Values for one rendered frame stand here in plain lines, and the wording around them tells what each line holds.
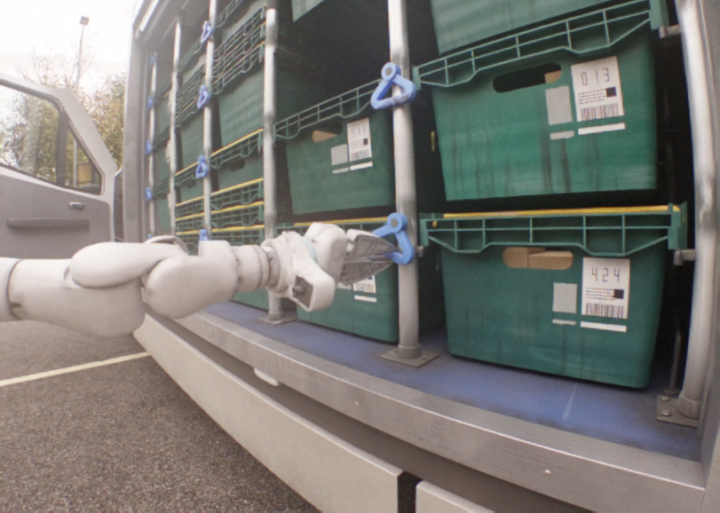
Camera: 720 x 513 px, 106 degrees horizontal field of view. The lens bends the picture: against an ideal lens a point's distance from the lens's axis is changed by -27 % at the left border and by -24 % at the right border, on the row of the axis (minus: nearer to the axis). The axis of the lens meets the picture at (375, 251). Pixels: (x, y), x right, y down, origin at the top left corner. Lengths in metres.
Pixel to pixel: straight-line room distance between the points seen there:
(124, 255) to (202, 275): 0.08
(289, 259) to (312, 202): 0.43
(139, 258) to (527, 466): 0.47
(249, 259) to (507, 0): 0.56
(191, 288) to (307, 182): 0.55
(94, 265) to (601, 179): 0.60
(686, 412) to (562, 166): 0.36
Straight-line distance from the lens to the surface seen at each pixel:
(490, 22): 0.67
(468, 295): 0.61
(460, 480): 0.55
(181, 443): 1.77
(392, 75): 0.66
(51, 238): 3.36
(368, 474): 0.65
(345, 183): 0.77
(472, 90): 0.62
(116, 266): 0.37
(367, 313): 0.75
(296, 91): 1.17
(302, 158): 0.90
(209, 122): 1.43
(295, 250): 0.45
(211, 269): 0.39
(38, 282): 0.41
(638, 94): 0.55
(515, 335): 0.59
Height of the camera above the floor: 0.88
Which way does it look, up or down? 3 degrees down
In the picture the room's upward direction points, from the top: 2 degrees counter-clockwise
